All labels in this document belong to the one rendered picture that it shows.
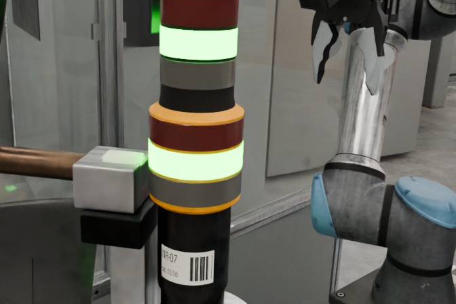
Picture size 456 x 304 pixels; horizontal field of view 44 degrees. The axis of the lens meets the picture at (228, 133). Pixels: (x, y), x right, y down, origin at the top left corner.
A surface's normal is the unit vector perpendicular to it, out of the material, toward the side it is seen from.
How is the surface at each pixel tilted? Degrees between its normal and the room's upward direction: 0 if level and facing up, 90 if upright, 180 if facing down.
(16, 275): 50
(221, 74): 90
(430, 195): 7
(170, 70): 90
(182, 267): 90
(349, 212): 72
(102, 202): 90
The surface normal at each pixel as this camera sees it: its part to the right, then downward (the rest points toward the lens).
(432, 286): 0.12, 0.00
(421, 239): -0.35, 0.26
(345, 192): -0.33, -0.33
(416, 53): 0.49, 0.28
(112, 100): 0.71, 0.23
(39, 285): 0.09, -0.40
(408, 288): -0.45, -0.06
